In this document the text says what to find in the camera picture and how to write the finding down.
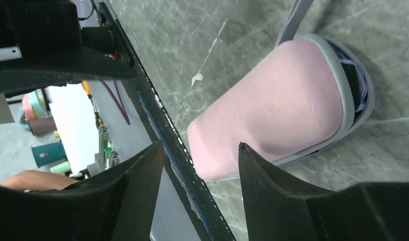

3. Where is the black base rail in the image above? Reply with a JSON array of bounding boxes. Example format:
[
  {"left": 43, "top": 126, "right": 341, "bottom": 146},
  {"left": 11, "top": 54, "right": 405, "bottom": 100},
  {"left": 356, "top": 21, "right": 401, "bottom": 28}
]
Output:
[{"left": 91, "top": 1, "right": 235, "bottom": 240}]

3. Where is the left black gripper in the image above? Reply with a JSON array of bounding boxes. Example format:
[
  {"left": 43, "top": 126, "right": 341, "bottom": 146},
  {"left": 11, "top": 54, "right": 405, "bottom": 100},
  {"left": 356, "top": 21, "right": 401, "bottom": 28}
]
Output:
[{"left": 0, "top": 1, "right": 136, "bottom": 93}]

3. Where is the pink umbrella case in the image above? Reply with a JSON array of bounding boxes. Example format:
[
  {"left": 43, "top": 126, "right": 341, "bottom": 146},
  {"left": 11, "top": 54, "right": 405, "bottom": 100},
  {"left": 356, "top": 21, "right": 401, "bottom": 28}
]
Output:
[{"left": 187, "top": 1, "right": 376, "bottom": 180}]

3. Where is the person's forearm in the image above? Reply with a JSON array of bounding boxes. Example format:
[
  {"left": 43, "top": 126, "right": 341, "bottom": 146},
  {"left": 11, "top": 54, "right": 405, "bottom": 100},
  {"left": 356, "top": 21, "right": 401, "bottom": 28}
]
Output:
[{"left": 2, "top": 170, "right": 78, "bottom": 191}]

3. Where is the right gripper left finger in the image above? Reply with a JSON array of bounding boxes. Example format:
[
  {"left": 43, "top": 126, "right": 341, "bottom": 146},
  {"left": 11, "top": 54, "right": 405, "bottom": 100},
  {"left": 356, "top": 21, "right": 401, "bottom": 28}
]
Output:
[{"left": 0, "top": 141, "right": 165, "bottom": 240}]

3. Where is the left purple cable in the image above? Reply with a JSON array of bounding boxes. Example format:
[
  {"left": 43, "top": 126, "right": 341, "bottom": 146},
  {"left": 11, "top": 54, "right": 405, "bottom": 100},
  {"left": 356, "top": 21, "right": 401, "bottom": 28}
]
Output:
[{"left": 99, "top": 79, "right": 131, "bottom": 126}]

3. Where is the lilac umbrella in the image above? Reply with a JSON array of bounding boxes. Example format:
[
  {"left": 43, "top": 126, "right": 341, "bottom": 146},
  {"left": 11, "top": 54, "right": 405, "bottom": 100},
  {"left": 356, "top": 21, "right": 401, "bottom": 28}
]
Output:
[{"left": 327, "top": 40, "right": 368, "bottom": 118}]

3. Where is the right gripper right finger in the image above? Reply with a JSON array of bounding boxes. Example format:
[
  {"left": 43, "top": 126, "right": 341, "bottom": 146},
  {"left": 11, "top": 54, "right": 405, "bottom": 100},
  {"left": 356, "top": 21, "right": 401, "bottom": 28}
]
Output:
[{"left": 238, "top": 143, "right": 409, "bottom": 240}]

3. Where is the aluminium frame profile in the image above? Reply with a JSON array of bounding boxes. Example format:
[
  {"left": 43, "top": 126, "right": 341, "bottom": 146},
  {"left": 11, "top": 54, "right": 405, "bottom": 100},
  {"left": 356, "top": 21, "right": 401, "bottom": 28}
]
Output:
[{"left": 87, "top": 126, "right": 121, "bottom": 176}]

